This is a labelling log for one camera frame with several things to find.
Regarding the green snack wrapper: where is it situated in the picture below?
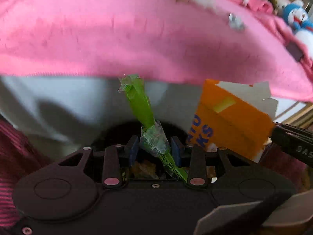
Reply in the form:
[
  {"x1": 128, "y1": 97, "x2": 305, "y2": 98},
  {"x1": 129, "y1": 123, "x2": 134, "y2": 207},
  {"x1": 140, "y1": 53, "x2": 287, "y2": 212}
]
[{"x1": 118, "y1": 74, "x2": 188, "y2": 182}]

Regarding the orange cardboard box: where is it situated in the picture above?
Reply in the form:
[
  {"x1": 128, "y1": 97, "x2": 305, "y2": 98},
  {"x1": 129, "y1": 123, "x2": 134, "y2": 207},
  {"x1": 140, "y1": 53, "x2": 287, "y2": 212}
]
[{"x1": 186, "y1": 79, "x2": 277, "y2": 162}]

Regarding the magenta striped sleeve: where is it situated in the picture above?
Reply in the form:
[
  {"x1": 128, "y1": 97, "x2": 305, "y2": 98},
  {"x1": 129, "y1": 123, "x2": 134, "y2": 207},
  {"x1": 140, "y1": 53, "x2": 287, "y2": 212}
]
[{"x1": 0, "y1": 120, "x2": 51, "y2": 229}]

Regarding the blue Doraemon plush toy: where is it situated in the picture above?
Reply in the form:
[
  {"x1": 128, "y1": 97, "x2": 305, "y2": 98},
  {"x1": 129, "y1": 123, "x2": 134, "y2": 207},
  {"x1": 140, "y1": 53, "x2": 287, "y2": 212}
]
[{"x1": 282, "y1": 1, "x2": 312, "y2": 58}]

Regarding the pink towel table cloth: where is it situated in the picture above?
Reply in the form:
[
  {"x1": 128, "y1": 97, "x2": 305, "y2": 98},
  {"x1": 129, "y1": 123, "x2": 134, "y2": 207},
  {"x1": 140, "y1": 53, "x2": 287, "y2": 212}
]
[{"x1": 1, "y1": 0, "x2": 312, "y2": 101}]

